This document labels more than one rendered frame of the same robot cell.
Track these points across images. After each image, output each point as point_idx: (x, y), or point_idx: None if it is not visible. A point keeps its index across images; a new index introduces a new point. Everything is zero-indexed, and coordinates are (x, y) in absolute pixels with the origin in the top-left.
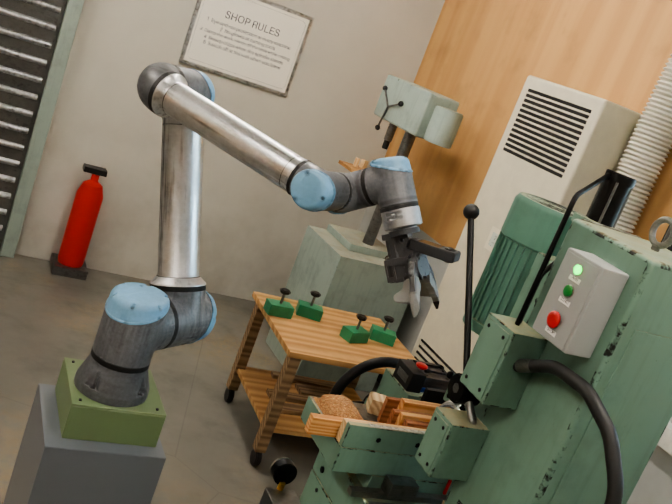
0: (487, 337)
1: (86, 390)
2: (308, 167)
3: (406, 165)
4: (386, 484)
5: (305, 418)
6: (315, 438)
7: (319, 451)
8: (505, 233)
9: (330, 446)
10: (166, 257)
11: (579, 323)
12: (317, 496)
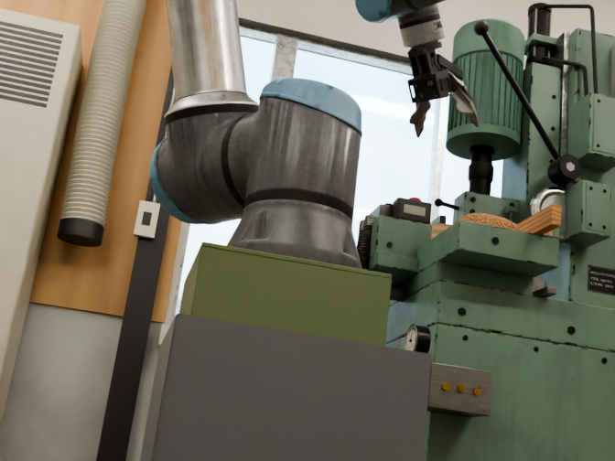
0: (602, 110)
1: (350, 262)
2: None
3: None
4: (534, 284)
5: (470, 244)
6: (507, 253)
7: (441, 298)
8: (499, 49)
9: (541, 246)
10: (234, 58)
11: None
12: (470, 343)
